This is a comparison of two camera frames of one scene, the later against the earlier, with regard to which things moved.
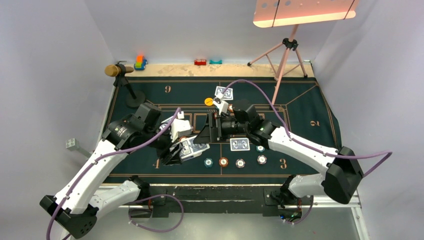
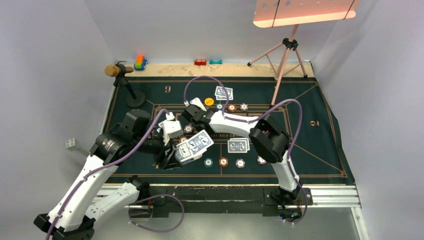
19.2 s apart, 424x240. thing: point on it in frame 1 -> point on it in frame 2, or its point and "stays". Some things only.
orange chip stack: (223, 161) stays
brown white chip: (262, 159) stays
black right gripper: (208, 134) -> (206, 110)
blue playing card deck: (190, 149) stays
